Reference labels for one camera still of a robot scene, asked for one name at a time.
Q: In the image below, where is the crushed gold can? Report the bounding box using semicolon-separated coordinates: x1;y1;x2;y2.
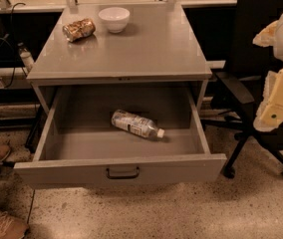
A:
62;18;96;42

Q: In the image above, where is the open grey drawer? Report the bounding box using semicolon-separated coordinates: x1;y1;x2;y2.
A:
15;83;226;189

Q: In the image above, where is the small bottle beside cabinet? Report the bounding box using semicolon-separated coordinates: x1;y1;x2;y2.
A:
18;43;34;73

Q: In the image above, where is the black power cable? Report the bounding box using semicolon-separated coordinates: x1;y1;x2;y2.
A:
0;2;28;89

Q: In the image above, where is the black drawer handle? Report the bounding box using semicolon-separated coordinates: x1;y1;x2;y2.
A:
106;166;140;180

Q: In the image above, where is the grey metal cabinet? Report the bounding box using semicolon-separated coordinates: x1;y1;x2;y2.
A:
27;2;211;110

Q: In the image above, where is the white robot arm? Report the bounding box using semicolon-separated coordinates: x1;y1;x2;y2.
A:
253;14;283;131

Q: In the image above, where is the black office chair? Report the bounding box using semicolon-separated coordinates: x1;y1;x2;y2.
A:
202;0;283;178

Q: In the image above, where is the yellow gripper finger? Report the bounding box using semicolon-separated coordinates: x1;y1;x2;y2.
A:
253;68;283;131
252;21;278;47

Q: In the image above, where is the white ceramic bowl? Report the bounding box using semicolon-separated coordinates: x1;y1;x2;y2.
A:
99;7;131;33

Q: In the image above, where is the tan shoe near bottom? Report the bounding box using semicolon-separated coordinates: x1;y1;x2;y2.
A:
0;211;29;239

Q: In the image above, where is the clear plastic water bottle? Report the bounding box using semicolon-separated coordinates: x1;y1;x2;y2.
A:
111;110;164;139

